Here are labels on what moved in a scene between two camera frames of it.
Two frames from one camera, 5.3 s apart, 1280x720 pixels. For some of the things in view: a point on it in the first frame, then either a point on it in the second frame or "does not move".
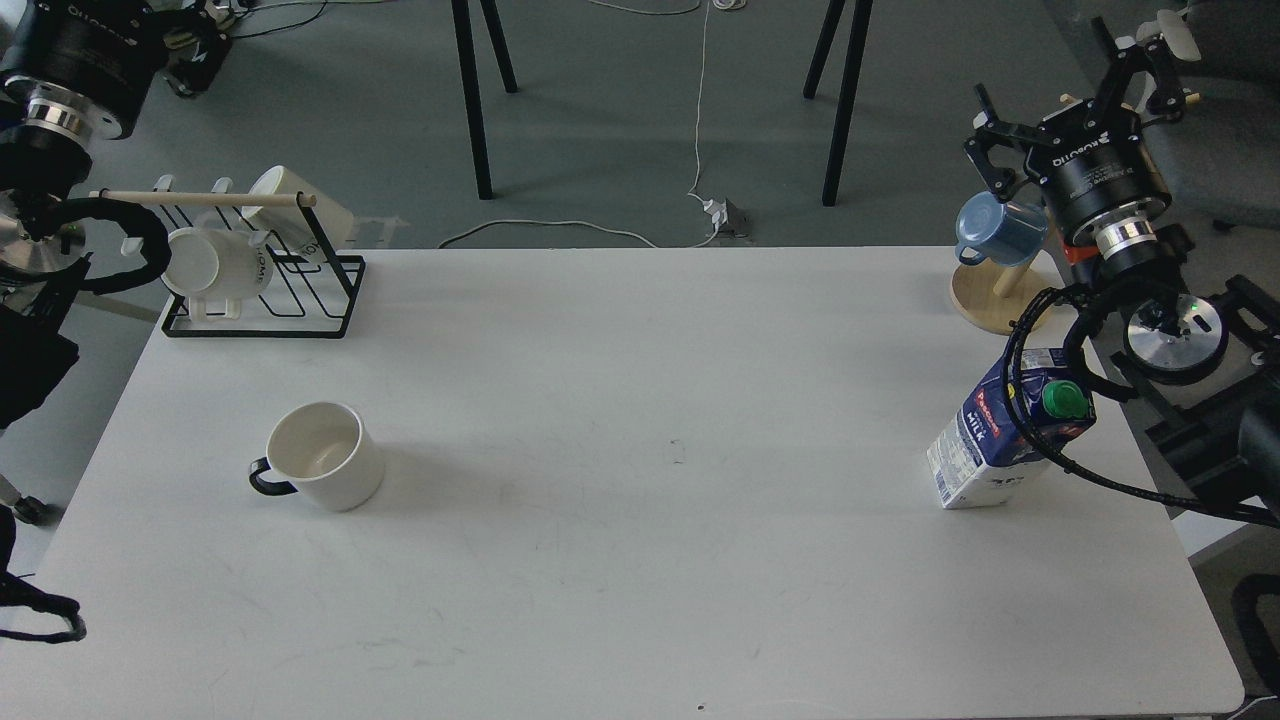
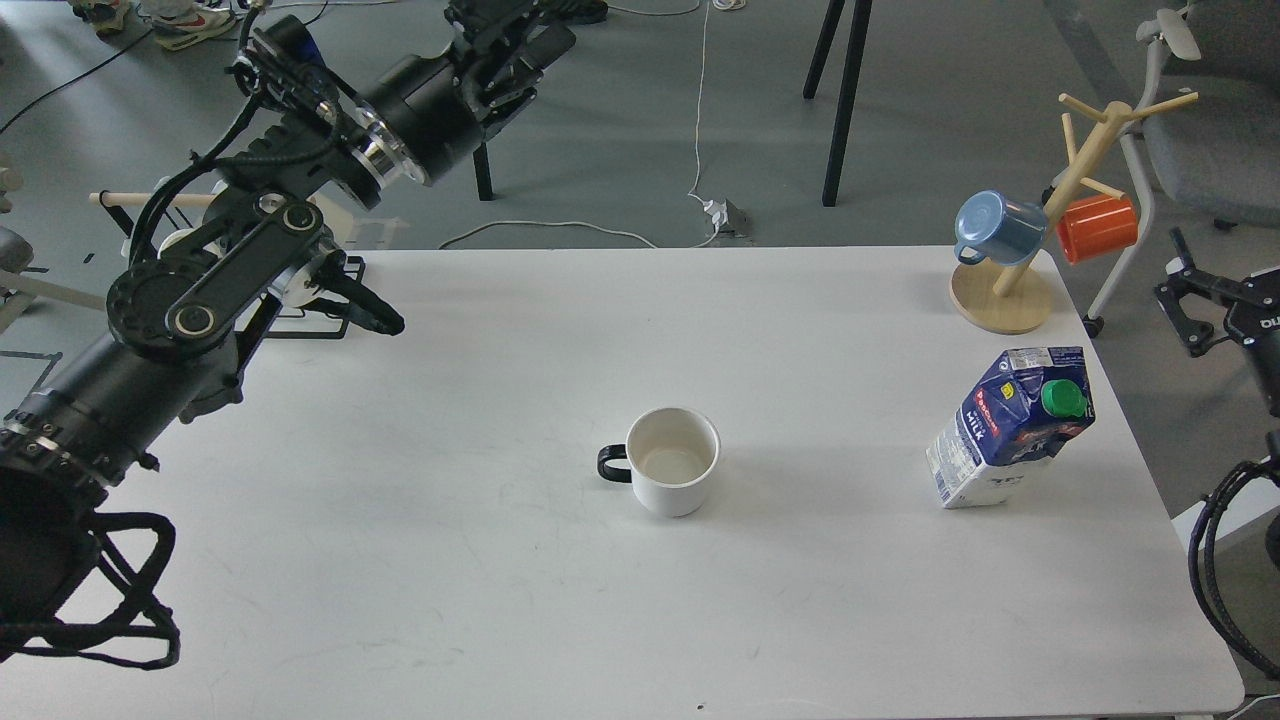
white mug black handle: x=327 y=453 to x=668 y=457
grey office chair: x=1222 y=154 does not move
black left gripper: x=110 y=51 to x=435 y=109
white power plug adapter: x=719 y=211 does not move
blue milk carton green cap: x=978 y=457 does not move
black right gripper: x=1091 y=157 to x=1253 y=316
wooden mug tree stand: x=1006 y=297 does not move
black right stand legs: x=849 y=85 does not move
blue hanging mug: x=1008 y=233 does not move
